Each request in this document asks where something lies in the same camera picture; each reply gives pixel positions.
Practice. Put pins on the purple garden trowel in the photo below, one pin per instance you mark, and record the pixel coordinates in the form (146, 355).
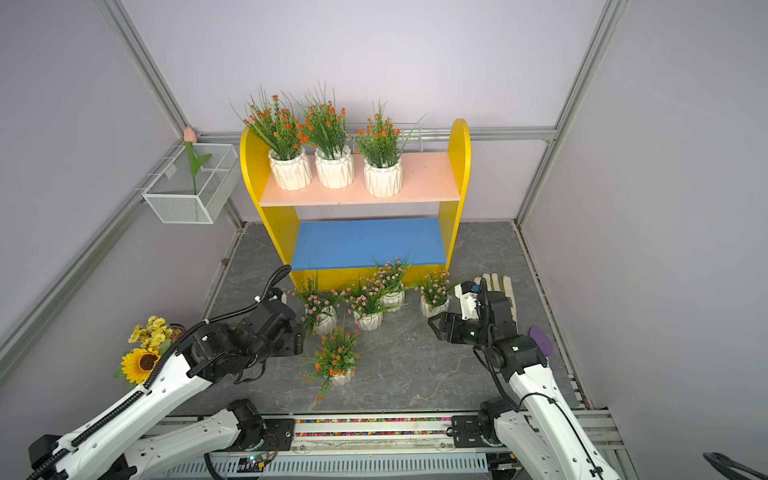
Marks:
(542, 340)

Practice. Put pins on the pink plant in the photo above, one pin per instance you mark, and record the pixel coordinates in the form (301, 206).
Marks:
(365, 303)
(435, 290)
(389, 278)
(320, 307)

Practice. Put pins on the pink artificial tulip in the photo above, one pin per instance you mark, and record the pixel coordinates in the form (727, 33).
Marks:
(195, 161)

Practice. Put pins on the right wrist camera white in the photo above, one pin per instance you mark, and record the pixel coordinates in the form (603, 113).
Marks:
(467, 292)

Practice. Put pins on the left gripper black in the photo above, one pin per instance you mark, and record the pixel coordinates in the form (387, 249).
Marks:
(294, 340)

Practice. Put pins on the yellow rack pink blue shelves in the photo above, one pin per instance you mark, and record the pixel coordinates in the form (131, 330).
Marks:
(338, 252)

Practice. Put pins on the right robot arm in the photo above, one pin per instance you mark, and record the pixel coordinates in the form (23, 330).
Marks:
(528, 390)

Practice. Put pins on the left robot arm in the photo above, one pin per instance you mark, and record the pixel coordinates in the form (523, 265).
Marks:
(110, 445)

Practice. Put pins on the yellow sunflower bouquet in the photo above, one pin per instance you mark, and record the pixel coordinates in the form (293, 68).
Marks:
(149, 343)

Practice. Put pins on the white mesh hanging basket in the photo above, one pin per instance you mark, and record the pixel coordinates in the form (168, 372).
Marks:
(170, 194)

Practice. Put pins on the beige gardening glove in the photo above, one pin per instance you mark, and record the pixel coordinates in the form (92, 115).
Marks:
(507, 294)

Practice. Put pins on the orange plant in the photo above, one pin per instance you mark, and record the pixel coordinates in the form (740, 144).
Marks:
(383, 169)
(273, 121)
(335, 360)
(325, 125)

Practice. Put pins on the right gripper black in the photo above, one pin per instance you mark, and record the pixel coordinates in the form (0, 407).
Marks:
(452, 320)

